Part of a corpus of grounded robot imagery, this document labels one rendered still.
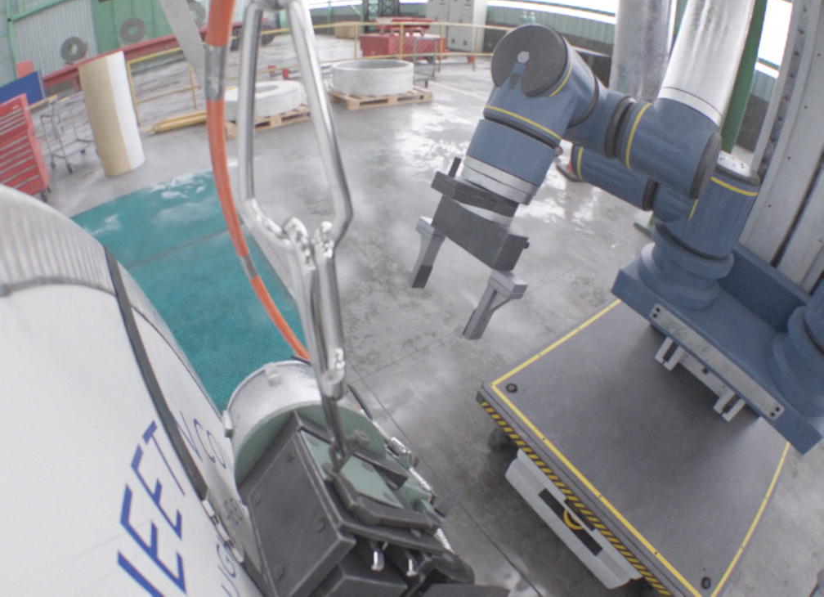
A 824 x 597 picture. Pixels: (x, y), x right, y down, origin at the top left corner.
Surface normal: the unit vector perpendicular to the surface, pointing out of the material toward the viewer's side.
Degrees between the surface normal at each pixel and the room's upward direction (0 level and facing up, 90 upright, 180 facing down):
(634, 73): 99
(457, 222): 66
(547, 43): 62
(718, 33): 71
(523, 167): 76
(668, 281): 23
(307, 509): 43
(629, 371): 0
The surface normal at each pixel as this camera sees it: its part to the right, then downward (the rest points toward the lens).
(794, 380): -0.34, -0.64
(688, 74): -0.75, 0.05
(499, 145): -0.52, 0.15
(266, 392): -0.32, -0.87
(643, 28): -0.48, 0.66
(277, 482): -0.65, -0.58
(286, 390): -0.10, -0.96
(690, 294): -0.11, -0.47
